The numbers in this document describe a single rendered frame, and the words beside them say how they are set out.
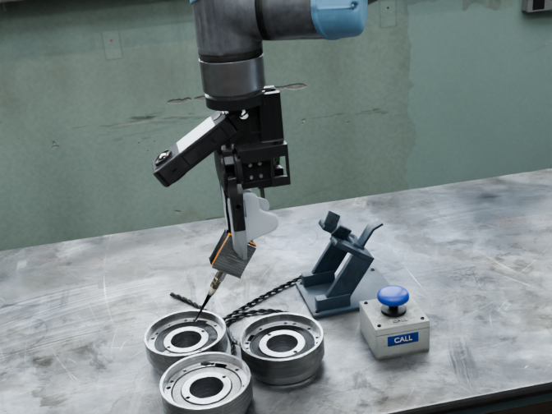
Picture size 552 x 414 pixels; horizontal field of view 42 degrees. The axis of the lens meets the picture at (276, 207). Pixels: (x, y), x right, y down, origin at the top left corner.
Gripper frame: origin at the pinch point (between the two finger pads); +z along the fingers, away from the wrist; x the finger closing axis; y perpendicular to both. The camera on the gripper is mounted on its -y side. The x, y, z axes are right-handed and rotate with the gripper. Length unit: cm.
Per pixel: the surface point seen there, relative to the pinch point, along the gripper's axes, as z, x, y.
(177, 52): 4, 153, 9
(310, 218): 13.3, 32.2, 18.3
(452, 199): 13, 30, 45
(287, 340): 11.3, -6.7, 4.3
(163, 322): 9.8, 1.0, -10.7
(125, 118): 23, 154, -12
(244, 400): 10.4, -17.6, -3.4
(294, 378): 12.5, -13.0, 3.5
